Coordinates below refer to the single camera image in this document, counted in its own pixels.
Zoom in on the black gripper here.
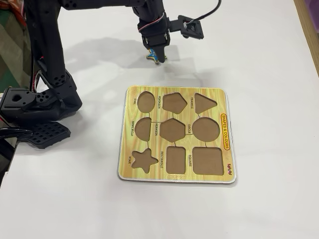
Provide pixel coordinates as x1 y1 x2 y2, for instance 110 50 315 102
136 11 172 63

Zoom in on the blue star puzzle piece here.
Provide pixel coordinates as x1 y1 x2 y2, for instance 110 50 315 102
146 48 160 63

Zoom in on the wooden shape puzzle board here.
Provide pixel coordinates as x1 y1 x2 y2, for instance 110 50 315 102
116 85 237 185

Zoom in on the orange cloth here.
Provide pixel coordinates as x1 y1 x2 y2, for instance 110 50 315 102
7 0 28 28

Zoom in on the red white servo wire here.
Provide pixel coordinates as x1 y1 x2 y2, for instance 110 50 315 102
138 11 166 32

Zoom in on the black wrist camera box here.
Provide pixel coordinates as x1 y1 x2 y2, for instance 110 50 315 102
169 14 205 40

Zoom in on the black grid base plate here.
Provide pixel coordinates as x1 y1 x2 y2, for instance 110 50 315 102
18 121 71 149

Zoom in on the black base cable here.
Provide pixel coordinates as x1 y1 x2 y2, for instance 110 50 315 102
0 126 33 140

